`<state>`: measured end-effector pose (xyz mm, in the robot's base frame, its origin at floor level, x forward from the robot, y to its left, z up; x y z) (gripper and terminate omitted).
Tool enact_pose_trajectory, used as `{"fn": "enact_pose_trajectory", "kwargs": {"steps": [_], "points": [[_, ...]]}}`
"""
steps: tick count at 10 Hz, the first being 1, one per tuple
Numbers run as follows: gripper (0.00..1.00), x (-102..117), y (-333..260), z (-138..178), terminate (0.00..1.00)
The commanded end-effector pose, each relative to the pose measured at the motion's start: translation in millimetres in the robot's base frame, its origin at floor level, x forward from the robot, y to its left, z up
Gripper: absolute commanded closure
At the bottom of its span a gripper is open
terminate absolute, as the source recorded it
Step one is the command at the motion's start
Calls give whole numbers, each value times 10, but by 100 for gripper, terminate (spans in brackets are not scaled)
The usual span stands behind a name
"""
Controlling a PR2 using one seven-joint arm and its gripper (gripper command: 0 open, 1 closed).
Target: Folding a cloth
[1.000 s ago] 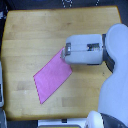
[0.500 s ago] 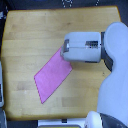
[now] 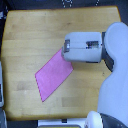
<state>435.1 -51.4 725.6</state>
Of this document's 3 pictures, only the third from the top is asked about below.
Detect pink cloth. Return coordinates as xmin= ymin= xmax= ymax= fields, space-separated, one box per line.
xmin=35 ymin=51 xmax=73 ymax=101

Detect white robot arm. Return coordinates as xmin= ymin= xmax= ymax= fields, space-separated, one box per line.
xmin=62 ymin=22 xmax=128 ymax=128

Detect grey device at left edge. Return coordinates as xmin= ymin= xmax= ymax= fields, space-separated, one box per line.
xmin=0 ymin=61 xmax=4 ymax=108

